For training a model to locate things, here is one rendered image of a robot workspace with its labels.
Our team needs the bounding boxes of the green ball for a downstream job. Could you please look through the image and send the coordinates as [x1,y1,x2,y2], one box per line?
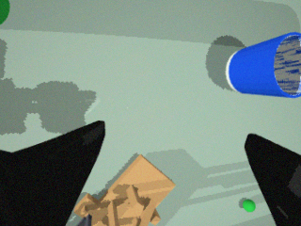
[243,199,256,212]

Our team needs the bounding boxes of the blue cup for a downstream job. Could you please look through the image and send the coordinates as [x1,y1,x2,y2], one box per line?
[226,32,301,98]

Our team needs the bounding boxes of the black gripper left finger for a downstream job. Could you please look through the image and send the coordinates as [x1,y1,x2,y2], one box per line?
[0,121,105,226]

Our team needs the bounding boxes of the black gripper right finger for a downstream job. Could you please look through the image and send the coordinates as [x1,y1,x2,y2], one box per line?
[245,133,301,226]

